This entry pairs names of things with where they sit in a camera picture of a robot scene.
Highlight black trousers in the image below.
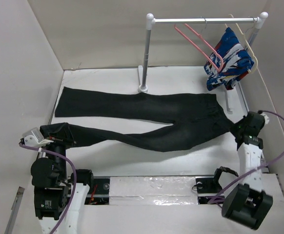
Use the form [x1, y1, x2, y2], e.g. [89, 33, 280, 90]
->
[39, 86, 245, 153]

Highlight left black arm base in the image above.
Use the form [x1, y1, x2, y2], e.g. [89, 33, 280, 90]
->
[76, 169, 110, 205]

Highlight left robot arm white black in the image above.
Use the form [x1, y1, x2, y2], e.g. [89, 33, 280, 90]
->
[31, 137, 97, 234]

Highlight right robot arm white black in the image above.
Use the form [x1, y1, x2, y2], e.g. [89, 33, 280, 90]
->
[222, 111, 273, 230]

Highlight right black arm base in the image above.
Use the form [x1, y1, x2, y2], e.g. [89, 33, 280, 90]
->
[192, 166, 239, 204]

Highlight cream plastic hanger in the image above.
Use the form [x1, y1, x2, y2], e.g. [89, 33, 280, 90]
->
[221, 15, 258, 77]

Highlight pink plastic hanger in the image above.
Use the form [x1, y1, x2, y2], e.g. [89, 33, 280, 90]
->
[173, 18, 225, 73]

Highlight blue white red patterned garment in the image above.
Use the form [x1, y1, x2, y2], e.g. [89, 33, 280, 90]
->
[204, 27, 255, 91]

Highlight silver foil tape strip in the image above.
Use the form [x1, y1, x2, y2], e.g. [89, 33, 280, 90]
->
[109, 176, 198, 206]

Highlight white metal clothes rack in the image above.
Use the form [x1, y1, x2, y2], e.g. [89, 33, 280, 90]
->
[136, 12, 269, 114]

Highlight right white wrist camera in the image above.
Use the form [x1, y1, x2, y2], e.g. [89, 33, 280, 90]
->
[258, 111, 270, 125]

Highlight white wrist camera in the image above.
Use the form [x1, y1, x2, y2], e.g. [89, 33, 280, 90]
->
[21, 127, 53, 148]
[258, 111, 270, 125]

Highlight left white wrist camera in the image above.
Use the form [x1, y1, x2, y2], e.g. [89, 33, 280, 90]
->
[21, 127, 53, 148]

